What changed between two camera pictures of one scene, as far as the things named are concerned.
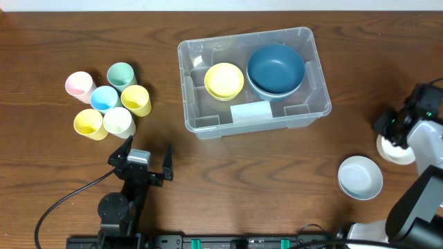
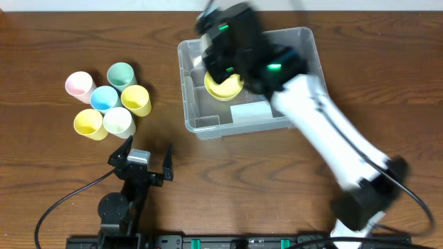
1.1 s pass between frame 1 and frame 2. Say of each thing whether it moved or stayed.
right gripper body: moved
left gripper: stayed
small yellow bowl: stayed
